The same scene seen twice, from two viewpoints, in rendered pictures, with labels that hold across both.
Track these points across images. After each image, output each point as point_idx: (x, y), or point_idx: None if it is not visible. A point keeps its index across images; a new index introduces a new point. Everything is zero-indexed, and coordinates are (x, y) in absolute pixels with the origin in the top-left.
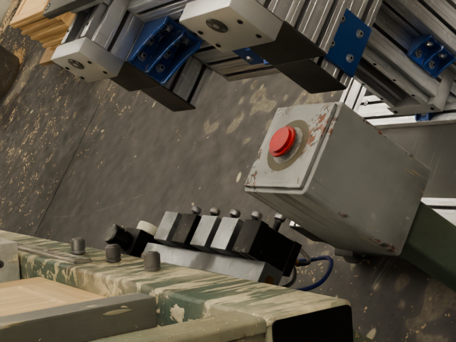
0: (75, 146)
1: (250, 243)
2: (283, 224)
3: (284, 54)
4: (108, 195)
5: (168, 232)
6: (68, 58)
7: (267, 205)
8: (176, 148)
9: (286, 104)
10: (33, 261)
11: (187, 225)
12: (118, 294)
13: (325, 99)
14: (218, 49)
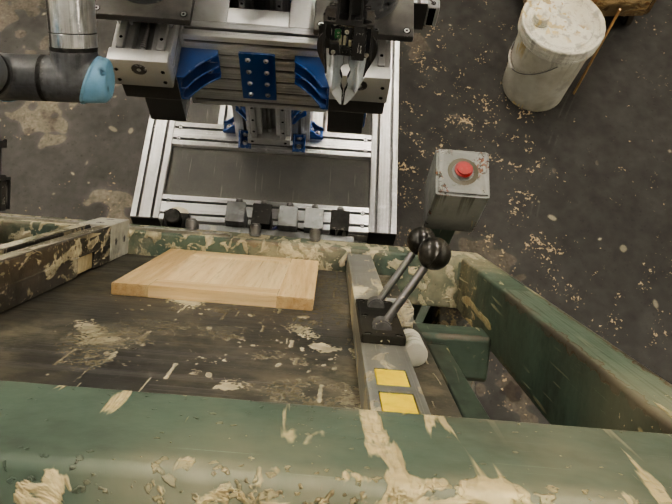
0: None
1: (347, 225)
2: (49, 215)
3: (351, 107)
4: None
5: (243, 216)
6: (140, 63)
7: (19, 198)
8: None
9: (9, 107)
10: (159, 236)
11: (265, 212)
12: (317, 256)
13: (63, 110)
14: (225, 81)
